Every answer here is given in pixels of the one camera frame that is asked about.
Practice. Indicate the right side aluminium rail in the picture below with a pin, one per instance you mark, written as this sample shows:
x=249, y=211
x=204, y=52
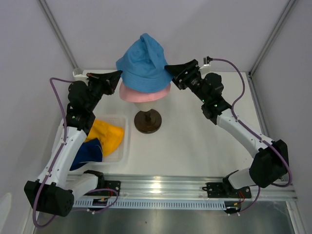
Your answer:
x=258, y=108

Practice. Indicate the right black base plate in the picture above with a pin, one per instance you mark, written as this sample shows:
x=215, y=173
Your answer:
x=223, y=190

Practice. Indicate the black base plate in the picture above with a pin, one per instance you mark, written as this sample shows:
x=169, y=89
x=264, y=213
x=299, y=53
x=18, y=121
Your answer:
x=223, y=190
x=110, y=184

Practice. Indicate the left aluminium frame post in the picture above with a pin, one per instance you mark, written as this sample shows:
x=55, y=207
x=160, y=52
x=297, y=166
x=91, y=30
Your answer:
x=58, y=34

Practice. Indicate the aluminium rail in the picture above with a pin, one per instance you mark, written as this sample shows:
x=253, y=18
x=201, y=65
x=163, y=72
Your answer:
x=258, y=108
x=184, y=188

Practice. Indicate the white slotted cable duct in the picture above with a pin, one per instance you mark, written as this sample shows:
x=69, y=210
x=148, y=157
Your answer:
x=97, y=203

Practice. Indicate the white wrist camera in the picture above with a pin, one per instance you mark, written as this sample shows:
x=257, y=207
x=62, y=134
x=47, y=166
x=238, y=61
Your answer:
x=206, y=67
x=78, y=75

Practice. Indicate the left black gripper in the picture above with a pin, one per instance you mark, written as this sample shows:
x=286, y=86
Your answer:
x=109, y=81

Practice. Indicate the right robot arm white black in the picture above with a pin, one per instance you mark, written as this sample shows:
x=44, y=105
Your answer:
x=270, y=158

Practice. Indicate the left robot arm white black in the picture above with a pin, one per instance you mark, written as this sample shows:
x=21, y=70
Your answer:
x=49, y=193

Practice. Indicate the dark blue hat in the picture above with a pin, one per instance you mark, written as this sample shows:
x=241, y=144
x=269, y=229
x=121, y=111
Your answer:
x=90, y=151

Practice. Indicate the light blue bucket hat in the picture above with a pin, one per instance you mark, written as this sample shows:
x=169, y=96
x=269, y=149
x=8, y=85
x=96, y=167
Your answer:
x=143, y=66

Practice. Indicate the aluminium front rail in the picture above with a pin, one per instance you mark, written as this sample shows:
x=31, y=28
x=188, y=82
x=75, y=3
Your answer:
x=184, y=188

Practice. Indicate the clear plastic bin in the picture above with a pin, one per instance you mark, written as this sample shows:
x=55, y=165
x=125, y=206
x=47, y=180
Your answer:
x=123, y=146

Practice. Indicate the right aluminium frame post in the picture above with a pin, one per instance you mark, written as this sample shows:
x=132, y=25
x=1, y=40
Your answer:
x=274, y=33

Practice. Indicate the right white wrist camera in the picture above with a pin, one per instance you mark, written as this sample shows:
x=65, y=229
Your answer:
x=206, y=67

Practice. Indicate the aluminium frame post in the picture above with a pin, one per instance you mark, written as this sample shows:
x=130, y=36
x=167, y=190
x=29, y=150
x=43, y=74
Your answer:
x=274, y=33
x=58, y=34

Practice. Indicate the brown round wooden stand base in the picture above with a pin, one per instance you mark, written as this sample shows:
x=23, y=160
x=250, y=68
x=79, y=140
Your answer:
x=148, y=122

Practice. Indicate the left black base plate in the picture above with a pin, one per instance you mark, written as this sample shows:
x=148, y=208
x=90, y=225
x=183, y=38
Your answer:
x=110, y=184

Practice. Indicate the yellow hat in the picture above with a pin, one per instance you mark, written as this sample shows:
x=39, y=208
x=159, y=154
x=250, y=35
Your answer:
x=108, y=135

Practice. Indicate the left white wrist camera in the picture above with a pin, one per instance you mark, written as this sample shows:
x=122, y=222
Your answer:
x=78, y=75

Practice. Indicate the pink bucket hat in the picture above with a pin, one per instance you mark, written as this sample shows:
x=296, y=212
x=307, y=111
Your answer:
x=130, y=95

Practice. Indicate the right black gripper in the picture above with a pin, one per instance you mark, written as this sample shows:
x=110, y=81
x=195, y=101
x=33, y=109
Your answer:
x=181, y=80

